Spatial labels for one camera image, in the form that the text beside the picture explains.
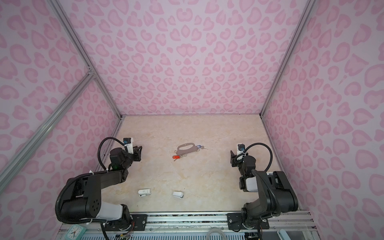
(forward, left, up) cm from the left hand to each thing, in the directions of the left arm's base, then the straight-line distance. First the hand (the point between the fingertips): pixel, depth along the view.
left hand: (139, 144), depth 91 cm
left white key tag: (-26, -6, -7) cm, 28 cm away
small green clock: (-43, +22, -7) cm, 48 cm away
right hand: (-4, -59, -2) cm, 60 cm away
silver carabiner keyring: (-1, -26, -9) cm, 28 cm away
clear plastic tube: (-43, -43, -9) cm, 62 cm away
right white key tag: (-28, -25, -6) cm, 38 cm away
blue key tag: (+4, -37, -10) cm, 38 cm away
